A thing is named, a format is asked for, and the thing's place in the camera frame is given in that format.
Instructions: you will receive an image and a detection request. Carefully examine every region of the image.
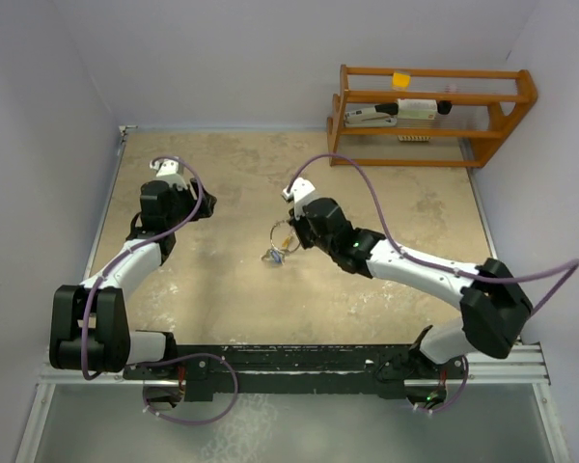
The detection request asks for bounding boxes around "purple cable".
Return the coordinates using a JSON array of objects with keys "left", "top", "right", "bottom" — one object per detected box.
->
[
  {"left": 289, "top": 153, "right": 579, "bottom": 313},
  {"left": 80, "top": 154, "right": 205, "bottom": 381}
]

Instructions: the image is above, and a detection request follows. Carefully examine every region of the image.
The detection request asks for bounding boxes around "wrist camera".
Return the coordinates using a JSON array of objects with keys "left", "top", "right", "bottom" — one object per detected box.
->
[
  {"left": 281, "top": 177, "right": 317, "bottom": 205},
  {"left": 150, "top": 159, "right": 187, "bottom": 190}
]

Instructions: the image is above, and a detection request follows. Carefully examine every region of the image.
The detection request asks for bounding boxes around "small comb binding piece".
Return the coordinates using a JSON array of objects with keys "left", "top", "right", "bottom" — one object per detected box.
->
[{"left": 398, "top": 135, "right": 431, "bottom": 143}]

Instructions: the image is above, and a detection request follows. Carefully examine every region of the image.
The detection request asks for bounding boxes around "black mounting base rail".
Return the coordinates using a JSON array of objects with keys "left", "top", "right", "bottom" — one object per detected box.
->
[{"left": 123, "top": 342, "right": 468, "bottom": 402}]

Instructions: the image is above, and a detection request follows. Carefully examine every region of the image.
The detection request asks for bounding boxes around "large metal keyring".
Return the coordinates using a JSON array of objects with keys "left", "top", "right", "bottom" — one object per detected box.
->
[{"left": 269, "top": 219, "right": 300, "bottom": 252}]

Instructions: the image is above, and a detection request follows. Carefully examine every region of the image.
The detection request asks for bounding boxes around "bunch of metal keys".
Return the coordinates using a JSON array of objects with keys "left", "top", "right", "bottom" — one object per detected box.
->
[{"left": 261, "top": 231, "right": 296, "bottom": 262}]

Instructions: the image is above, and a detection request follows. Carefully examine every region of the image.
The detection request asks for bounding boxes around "white green box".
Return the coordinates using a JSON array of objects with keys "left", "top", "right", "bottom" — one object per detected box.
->
[{"left": 398, "top": 98, "right": 438, "bottom": 121}]

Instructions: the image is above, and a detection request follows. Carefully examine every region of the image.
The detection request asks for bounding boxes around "small black object on shelf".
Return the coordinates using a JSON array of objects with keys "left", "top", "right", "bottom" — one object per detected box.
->
[{"left": 437, "top": 100, "right": 453, "bottom": 115}]

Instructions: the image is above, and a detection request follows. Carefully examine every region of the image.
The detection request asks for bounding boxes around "yellow sticky note block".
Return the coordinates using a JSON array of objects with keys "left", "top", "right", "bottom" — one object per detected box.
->
[{"left": 391, "top": 72, "right": 411, "bottom": 91}]

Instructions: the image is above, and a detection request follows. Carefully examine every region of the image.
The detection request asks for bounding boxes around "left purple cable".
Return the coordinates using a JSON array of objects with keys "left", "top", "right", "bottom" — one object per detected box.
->
[{"left": 80, "top": 154, "right": 205, "bottom": 381}]

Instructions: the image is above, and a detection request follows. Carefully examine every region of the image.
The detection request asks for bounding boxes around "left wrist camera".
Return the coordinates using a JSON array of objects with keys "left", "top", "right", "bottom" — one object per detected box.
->
[{"left": 150, "top": 159, "right": 187, "bottom": 190}]

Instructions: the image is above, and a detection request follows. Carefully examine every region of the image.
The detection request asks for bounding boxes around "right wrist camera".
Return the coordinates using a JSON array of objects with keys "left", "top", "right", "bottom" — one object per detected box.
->
[{"left": 281, "top": 177, "right": 317, "bottom": 205}]

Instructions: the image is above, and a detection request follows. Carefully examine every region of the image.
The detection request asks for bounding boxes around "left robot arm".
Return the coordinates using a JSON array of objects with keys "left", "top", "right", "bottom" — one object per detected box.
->
[{"left": 49, "top": 177, "right": 216, "bottom": 377}]

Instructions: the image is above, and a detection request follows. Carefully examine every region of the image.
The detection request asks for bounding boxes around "wooden shelf rack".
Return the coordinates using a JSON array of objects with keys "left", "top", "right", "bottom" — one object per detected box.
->
[{"left": 326, "top": 65, "right": 538, "bottom": 169}]

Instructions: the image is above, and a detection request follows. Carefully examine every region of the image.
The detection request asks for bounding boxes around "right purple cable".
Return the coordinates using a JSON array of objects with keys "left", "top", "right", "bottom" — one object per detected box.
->
[{"left": 289, "top": 153, "right": 579, "bottom": 313}]

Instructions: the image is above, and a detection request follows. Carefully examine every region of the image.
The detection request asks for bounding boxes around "white stapler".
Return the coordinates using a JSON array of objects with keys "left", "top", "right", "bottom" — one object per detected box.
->
[{"left": 344, "top": 102, "right": 399, "bottom": 128}]

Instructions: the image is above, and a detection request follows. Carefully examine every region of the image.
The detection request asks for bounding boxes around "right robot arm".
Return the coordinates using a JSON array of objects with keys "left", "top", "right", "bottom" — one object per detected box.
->
[{"left": 287, "top": 196, "right": 533, "bottom": 377}]

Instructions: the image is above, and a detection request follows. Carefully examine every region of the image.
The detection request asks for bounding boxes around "blue key tag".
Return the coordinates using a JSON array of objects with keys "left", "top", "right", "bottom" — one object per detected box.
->
[{"left": 265, "top": 250, "right": 285, "bottom": 264}]

